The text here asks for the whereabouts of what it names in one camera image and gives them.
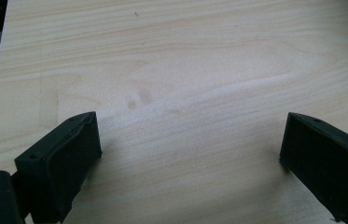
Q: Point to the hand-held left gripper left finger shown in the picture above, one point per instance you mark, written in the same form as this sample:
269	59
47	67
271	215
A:
59	161

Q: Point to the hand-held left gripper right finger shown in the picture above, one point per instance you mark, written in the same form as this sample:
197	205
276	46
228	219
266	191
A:
327	161

